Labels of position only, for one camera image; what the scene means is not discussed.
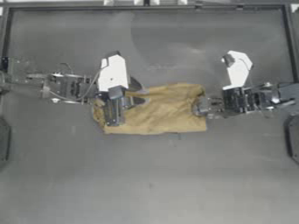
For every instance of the tan camouflage T-shirt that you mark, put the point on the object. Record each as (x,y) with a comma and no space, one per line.
(167,113)

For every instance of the silver frame bracket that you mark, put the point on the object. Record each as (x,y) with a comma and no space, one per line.
(138,2)
(155,2)
(109,2)
(182,2)

